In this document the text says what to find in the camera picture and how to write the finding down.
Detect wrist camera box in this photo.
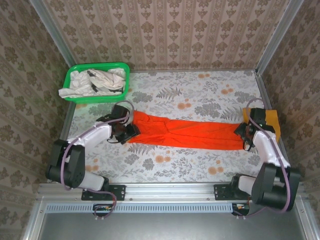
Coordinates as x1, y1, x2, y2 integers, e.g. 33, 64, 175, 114
249, 107, 267, 126
111, 104, 131, 123

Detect orange t-shirt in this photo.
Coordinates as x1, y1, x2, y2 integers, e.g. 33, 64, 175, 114
127, 109, 247, 151

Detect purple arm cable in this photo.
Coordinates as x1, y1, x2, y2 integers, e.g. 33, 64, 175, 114
61, 100, 135, 221
234, 97, 295, 221

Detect aluminium mounting rail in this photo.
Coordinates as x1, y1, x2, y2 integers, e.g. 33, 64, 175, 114
37, 181, 310, 201

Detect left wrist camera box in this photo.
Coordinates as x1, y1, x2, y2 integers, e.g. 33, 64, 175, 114
111, 104, 131, 123

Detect small black controller board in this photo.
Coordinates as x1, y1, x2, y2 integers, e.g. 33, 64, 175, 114
92, 203, 115, 218
231, 202, 251, 216

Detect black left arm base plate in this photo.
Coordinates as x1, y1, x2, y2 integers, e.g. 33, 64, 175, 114
81, 184, 126, 201

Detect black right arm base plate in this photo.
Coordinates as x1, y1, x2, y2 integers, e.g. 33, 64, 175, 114
213, 184, 253, 201

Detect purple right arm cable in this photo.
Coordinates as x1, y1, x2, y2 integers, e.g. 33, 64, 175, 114
234, 97, 295, 221

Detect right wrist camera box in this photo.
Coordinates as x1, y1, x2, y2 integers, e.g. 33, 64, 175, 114
249, 107, 267, 126

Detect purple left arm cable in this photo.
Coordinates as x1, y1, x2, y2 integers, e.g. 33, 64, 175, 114
61, 100, 135, 221

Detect aluminium frame post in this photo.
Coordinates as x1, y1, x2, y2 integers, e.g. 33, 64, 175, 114
255, 0, 305, 74
29, 0, 78, 68

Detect mustard yellow folded t-shirt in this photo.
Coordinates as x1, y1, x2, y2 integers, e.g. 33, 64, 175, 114
242, 107, 281, 143

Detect aluminium table back rail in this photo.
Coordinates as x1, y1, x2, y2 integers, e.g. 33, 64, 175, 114
129, 67, 258, 73

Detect green plastic basket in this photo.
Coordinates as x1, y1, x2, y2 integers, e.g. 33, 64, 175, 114
62, 61, 131, 105

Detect cream t-shirt with black print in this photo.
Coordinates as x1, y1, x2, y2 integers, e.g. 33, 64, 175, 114
87, 68, 127, 97

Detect grey slotted cable duct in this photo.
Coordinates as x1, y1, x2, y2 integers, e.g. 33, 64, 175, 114
46, 203, 251, 214

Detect grey metal sheet panel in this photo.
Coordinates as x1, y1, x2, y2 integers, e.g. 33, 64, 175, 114
23, 197, 320, 240

